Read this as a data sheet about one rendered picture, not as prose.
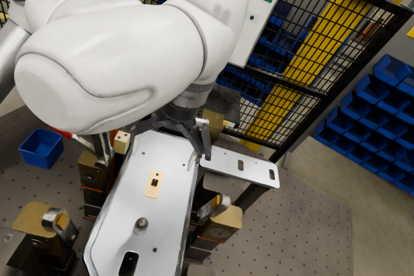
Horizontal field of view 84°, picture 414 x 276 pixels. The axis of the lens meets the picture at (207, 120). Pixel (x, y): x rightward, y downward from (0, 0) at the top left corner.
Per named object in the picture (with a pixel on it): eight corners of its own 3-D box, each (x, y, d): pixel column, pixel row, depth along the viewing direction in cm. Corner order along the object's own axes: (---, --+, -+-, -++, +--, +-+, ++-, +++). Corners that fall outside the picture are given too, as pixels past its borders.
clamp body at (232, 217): (209, 267, 83) (252, 233, 60) (177, 260, 82) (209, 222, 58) (211, 247, 88) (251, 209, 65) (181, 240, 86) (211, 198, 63)
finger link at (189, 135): (178, 111, 49) (185, 110, 48) (200, 145, 56) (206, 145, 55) (175, 124, 46) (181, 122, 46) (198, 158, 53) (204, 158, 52)
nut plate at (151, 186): (156, 199, 63) (157, 197, 62) (143, 195, 62) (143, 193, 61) (164, 173, 69) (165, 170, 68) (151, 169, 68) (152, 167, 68)
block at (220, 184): (209, 230, 92) (237, 198, 73) (180, 223, 91) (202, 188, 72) (211, 212, 98) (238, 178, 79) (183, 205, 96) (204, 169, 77)
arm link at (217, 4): (184, 44, 44) (133, 66, 35) (211, -51, 34) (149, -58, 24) (231, 74, 42) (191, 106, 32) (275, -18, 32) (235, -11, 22)
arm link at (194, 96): (214, 92, 37) (203, 118, 41) (219, 64, 43) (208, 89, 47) (158, 74, 35) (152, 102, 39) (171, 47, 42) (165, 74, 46)
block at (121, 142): (119, 201, 89) (126, 142, 64) (109, 198, 88) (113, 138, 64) (122, 192, 91) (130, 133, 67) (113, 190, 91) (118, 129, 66)
